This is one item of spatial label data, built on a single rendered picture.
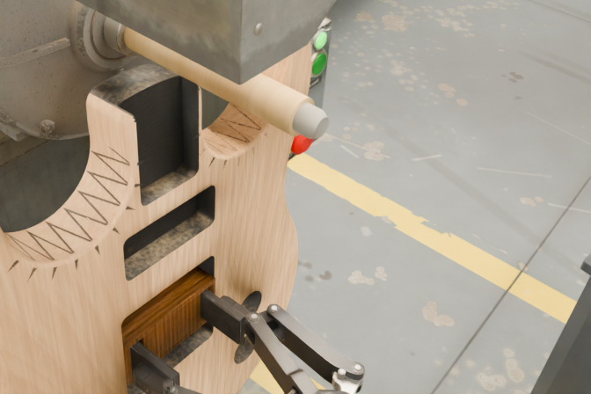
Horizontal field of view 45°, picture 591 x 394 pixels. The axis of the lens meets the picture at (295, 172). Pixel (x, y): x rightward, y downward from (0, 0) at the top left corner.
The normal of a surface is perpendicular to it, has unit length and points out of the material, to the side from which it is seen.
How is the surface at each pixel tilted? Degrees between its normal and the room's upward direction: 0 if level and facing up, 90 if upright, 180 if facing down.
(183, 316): 88
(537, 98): 0
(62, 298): 88
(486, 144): 0
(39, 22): 87
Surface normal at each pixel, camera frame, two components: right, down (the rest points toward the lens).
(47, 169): 0.79, 0.44
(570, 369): -0.71, 0.41
